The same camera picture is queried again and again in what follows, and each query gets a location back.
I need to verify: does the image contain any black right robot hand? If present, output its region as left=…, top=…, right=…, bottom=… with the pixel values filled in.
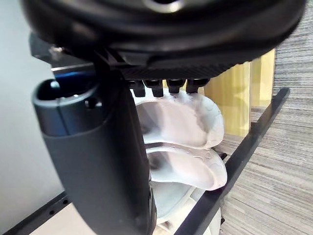
left=21, top=0, right=306, bottom=235

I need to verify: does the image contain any pale pink slipper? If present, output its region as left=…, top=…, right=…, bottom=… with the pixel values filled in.
left=145, top=144, right=228, bottom=191
left=133, top=94, right=225, bottom=150

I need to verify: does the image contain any grey white slipper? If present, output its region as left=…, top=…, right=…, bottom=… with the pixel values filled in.
left=149, top=181, right=224, bottom=235

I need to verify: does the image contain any wooden slipper shelf board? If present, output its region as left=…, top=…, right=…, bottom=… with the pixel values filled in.
left=204, top=60, right=252, bottom=137

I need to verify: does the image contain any narrow wooden shelf board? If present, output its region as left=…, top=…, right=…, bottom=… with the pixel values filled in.
left=249, top=48, right=276, bottom=109

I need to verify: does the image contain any black metal rack frame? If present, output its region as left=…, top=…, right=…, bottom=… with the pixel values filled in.
left=0, top=88, right=291, bottom=235

